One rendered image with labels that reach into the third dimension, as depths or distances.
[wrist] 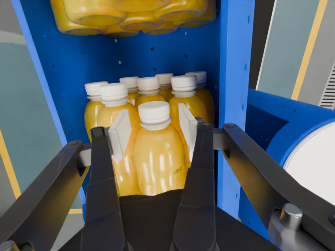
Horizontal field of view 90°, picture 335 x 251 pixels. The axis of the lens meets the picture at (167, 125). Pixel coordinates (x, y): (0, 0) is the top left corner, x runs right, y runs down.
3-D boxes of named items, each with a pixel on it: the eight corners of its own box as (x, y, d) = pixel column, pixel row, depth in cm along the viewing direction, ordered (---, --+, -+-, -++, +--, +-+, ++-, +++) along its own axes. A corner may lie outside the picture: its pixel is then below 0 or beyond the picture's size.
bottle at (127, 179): (126, 181, 35) (107, 93, 29) (158, 185, 33) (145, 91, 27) (107, 208, 29) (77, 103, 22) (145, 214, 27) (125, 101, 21)
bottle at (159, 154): (138, 222, 29) (117, 120, 22) (169, 199, 33) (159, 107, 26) (165, 254, 24) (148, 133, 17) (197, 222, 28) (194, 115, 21)
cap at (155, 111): (134, 120, 22) (132, 107, 21) (157, 113, 24) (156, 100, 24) (152, 127, 19) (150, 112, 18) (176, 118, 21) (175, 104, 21)
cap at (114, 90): (110, 95, 27) (108, 84, 26) (132, 95, 26) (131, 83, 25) (95, 101, 23) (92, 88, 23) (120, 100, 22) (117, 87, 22)
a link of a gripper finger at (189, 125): (189, 122, 14) (197, 121, 14) (178, 102, 21) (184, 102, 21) (190, 152, 15) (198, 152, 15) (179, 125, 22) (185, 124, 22)
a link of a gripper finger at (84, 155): (108, 165, 13) (69, 170, 13) (120, 138, 18) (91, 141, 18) (103, 149, 13) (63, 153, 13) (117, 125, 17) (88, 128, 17)
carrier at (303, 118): (226, 73, 120) (190, 92, 122) (384, 94, 38) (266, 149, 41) (238, 107, 130) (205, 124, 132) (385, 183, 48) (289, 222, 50)
